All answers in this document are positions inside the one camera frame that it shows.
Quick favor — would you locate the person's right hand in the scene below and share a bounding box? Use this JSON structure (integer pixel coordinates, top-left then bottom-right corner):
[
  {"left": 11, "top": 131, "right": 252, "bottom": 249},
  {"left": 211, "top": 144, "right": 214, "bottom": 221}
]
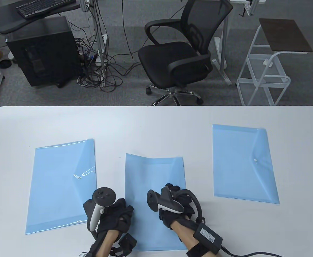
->
[{"left": 159, "top": 183, "right": 199, "bottom": 230}]

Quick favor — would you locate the person's left hand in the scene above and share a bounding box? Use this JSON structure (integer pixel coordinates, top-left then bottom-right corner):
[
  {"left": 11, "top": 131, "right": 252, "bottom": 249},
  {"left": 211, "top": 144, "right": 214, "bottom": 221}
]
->
[{"left": 95, "top": 198, "right": 134, "bottom": 239}]

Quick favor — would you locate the blue plastic snap envelope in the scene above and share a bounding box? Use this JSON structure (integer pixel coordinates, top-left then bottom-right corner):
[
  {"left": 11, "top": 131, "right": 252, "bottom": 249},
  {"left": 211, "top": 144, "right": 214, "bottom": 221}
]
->
[
  {"left": 212, "top": 124, "right": 280, "bottom": 205},
  {"left": 25, "top": 138, "right": 97, "bottom": 235},
  {"left": 125, "top": 153, "right": 187, "bottom": 252}
]

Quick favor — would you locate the person's right forearm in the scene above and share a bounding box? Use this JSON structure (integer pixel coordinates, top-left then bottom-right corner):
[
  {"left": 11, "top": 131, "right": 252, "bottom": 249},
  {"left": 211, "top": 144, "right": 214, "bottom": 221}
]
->
[{"left": 170, "top": 218, "right": 222, "bottom": 257}]

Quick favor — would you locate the person's left forearm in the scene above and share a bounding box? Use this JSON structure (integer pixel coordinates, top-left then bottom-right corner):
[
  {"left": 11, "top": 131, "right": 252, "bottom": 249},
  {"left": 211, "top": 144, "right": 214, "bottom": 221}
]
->
[{"left": 94, "top": 231, "right": 119, "bottom": 257}]

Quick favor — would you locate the white and black controller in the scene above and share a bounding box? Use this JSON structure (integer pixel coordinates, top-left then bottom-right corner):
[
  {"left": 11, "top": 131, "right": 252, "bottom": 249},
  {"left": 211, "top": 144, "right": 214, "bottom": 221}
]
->
[
  {"left": 83, "top": 187, "right": 117, "bottom": 232},
  {"left": 146, "top": 186, "right": 185, "bottom": 214}
]

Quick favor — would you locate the black mesh office chair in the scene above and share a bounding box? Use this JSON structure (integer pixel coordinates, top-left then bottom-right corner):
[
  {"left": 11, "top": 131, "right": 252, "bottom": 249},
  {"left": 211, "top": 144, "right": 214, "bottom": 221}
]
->
[{"left": 138, "top": 0, "right": 234, "bottom": 106}]

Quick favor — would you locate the white power strip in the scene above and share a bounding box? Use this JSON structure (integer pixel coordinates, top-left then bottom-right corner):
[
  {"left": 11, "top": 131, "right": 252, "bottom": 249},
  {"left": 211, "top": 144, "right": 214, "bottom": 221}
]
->
[{"left": 95, "top": 34, "right": 109, "bottom": 67}]

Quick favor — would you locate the grey metal desk leg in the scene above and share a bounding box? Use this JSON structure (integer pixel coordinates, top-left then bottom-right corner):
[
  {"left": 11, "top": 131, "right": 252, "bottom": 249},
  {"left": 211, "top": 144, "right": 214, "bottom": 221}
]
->
[{"left": 79, "top": 0, "right": 106, "bottom": 87}]

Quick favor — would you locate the black computer tower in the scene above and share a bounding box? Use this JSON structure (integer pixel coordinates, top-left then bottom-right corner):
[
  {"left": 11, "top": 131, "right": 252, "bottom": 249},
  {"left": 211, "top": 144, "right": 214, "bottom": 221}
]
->
[{"left": 6, "top": 16, "right": 83, "bottom": 89}]

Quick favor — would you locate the white cart with brown top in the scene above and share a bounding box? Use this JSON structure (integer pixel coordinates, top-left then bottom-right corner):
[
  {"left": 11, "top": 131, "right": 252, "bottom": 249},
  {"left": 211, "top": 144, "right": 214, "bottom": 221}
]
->
[{"left": 236, "top": 18, "right": 313, "bottom": 106}]

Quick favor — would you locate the black keyboard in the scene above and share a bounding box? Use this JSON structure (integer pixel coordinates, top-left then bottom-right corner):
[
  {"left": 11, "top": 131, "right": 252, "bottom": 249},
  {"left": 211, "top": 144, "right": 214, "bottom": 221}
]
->
[{"left": 16, "top": 0, "right": 76, "bottom": 20}]

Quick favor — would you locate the black keyboard desk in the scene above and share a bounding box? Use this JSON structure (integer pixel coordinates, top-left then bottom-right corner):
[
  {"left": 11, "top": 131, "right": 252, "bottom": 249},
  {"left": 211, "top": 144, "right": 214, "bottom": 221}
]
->
[{"left": 0, "top": 0, "right": 81, "bottom": 35}]

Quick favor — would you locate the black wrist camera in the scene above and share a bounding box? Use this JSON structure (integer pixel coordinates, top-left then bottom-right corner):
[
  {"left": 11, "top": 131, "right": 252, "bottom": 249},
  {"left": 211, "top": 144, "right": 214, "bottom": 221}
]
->
[{"left": 111, "top": 233, "right": 138, "bottom": 257}]

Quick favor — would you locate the black wrist strap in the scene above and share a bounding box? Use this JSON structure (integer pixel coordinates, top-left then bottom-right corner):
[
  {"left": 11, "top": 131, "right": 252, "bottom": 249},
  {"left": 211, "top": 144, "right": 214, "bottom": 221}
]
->
[{"left": 186, "top": 242, "right": 221, "bottom": 257}]

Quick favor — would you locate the black cable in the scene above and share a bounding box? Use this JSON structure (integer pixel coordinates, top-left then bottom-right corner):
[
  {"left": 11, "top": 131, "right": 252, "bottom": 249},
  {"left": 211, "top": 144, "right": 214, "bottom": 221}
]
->
[{"left": 221, "top": 245, "right": 313, "bottom": 257}]

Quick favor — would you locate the tangle of black cables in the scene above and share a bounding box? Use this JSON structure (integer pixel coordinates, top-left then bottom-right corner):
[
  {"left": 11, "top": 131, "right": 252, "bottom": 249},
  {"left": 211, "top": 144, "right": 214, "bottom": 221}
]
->
[{"left": 71, "top": 0, "right": 135, "bottom": 93}]

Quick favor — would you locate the white desk frame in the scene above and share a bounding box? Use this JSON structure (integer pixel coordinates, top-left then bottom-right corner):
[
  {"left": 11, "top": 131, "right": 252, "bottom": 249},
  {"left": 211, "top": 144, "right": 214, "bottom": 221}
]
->
[{"left": 212, "top": 0, "right": 266, "bottom": 86}]

